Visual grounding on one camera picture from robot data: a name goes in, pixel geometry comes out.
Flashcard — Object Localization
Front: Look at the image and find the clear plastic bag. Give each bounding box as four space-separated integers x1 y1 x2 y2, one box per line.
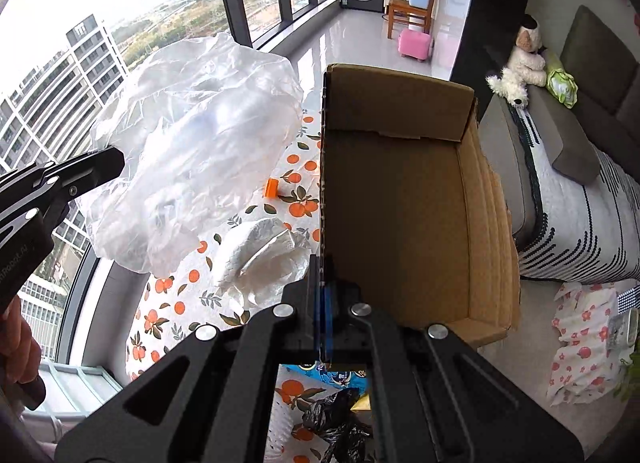
80 33 306 276

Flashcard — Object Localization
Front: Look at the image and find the dark grey cushion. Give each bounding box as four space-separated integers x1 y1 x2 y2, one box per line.
521 84 602 184

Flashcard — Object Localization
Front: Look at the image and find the white black striped blanket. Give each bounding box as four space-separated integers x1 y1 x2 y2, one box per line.
505 103 640 285

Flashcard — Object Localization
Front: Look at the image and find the green cabbage plush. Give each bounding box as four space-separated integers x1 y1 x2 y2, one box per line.
543 50 579 110

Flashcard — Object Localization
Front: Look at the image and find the white printed mug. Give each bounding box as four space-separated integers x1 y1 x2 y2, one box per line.
606 308 640 355

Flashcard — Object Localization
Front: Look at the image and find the light blue rack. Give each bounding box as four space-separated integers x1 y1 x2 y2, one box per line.
20 360 127 445

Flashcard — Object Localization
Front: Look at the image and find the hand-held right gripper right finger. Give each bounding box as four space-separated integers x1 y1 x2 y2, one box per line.
326 280 586 463

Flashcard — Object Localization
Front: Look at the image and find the brown cardboard box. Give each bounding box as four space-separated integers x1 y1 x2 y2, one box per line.
320 63 521 349

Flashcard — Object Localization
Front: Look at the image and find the pink stool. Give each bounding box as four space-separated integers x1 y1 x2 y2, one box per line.
398 29 434 62

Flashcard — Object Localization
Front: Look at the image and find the green plant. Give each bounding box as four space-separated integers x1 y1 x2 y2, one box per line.
616 350 640 402

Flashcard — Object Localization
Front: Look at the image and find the tall apartment building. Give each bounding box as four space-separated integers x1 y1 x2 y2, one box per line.
0 14 129 244

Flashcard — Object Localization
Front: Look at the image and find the white fluffy plush dog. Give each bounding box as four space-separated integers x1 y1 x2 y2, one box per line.
486 67 532 108

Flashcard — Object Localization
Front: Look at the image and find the white bubble wrap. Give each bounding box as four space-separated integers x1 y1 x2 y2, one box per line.
215 218 314 305

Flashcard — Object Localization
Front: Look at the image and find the pink floral cloth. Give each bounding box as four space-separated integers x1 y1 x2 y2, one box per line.
546 280 640 407

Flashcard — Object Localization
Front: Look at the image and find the grey sofa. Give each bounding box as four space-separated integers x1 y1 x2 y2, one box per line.
477 5 640 284

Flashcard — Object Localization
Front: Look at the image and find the blue printed carton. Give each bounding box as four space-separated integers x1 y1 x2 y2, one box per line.
281 363 372 390

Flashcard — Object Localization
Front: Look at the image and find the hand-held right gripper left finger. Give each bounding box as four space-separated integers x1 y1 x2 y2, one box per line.
54 254 326 463

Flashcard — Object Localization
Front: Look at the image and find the person's left hand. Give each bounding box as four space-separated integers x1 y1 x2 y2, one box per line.
0 293 45 386

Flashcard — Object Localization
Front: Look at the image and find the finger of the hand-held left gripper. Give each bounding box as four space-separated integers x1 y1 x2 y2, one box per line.
0 146 126 239

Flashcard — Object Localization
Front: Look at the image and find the wooden stool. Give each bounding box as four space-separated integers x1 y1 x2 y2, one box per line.
386 0 442 42

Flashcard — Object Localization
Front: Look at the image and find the cream plush dog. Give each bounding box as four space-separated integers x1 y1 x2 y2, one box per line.
507 14 549 88

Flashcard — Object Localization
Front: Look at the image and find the black plastic bag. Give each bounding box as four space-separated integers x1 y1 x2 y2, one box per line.
301 387 374 463

